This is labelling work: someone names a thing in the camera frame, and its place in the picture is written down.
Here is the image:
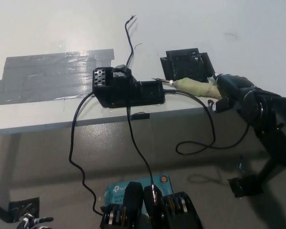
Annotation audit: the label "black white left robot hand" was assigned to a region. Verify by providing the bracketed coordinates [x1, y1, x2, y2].
[15, 213, 54, 229]

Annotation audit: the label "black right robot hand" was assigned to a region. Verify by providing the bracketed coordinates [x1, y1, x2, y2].
[207, 73, 260, 113]

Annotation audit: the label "tape-wrapped soldering iron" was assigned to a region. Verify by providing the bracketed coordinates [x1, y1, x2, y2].
[151, 77, 222, 99]

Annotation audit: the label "black soldering station base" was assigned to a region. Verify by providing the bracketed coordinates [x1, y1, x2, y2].
[92, 64, 165, 109]

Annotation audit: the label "black robot torso blocks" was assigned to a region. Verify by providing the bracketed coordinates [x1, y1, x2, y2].
[99, 182, 203, 229]

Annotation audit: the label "black floor tape patch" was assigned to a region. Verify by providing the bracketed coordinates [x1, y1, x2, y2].
[8, 197, 41, 222]
[228, 175, 265, 198]

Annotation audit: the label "black table leg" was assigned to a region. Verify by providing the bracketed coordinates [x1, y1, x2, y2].
[257, 156, 286, 189]
[0, 197, 15, 224]

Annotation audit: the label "black tape square patch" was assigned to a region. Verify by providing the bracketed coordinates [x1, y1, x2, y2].
[160, 48, 216, 83]

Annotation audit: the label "teal tp-link box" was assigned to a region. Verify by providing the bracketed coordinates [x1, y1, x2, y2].
[102, 174, 174, 215]

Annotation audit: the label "thin black soldering iron cable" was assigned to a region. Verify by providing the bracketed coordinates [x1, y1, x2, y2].
[163, 88, 251, 156]

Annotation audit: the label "thin black frayed wire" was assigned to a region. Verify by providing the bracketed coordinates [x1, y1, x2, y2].
[124, 15, 157, 206]

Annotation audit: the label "grey duct tape patch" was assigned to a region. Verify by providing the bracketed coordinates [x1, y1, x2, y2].
[0, 49, 116, 106]

